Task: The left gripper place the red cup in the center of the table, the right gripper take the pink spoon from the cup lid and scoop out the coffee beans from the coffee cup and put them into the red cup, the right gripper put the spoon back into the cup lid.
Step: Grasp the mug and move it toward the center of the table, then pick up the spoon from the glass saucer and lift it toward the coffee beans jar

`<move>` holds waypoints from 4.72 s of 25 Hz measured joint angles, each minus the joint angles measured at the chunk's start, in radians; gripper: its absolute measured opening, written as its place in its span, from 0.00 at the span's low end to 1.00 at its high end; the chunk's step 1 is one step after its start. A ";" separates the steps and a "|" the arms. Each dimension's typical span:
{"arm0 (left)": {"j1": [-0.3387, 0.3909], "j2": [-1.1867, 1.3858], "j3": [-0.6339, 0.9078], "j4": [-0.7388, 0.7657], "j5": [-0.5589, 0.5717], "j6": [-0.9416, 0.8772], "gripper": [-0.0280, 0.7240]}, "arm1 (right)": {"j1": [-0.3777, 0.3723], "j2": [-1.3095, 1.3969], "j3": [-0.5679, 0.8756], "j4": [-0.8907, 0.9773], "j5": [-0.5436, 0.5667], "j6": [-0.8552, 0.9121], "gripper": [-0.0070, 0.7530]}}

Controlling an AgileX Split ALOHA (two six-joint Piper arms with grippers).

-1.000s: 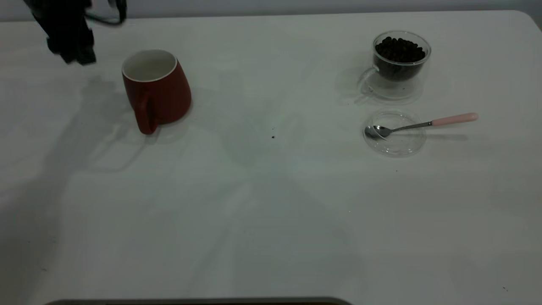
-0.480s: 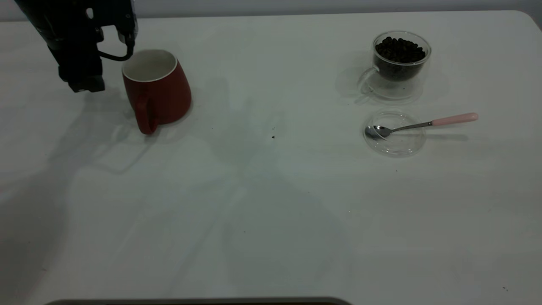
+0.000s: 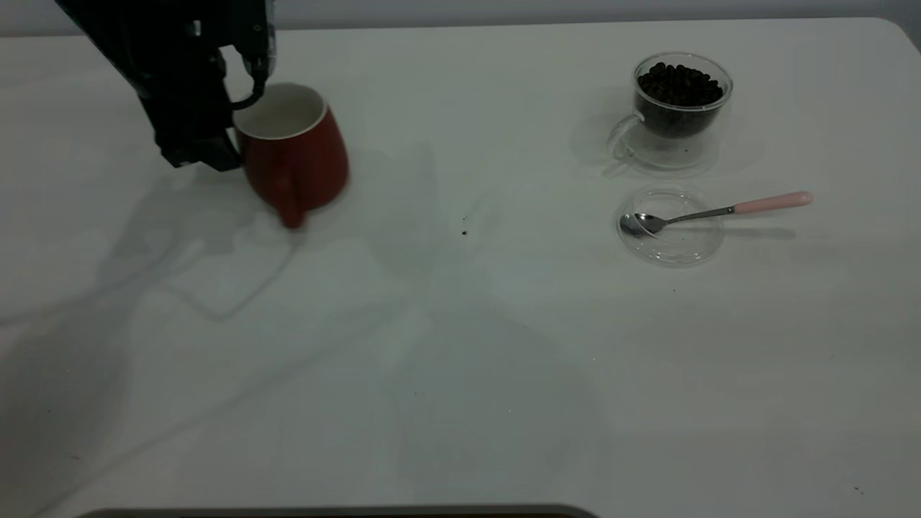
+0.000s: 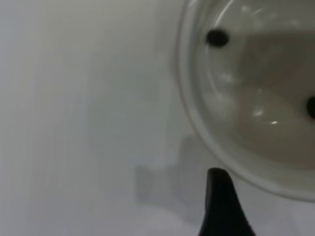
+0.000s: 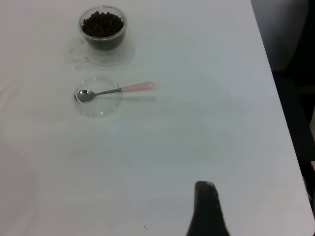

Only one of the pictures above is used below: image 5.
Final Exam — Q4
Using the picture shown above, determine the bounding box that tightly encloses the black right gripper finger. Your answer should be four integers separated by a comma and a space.
186, 181, 231, 236

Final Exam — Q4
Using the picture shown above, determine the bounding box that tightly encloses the clear round glass lid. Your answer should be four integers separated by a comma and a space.
73, 76, 124, 118

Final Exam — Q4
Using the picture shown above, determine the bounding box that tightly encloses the pink handled metal spoon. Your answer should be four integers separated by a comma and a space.
75, 81, 155, 102

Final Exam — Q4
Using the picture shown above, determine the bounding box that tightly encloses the clear glass cup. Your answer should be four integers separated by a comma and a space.
66, 6, 136, 67

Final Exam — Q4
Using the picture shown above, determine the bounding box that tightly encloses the dark coffee beans heap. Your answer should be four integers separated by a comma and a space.
82, 11, 125, 51

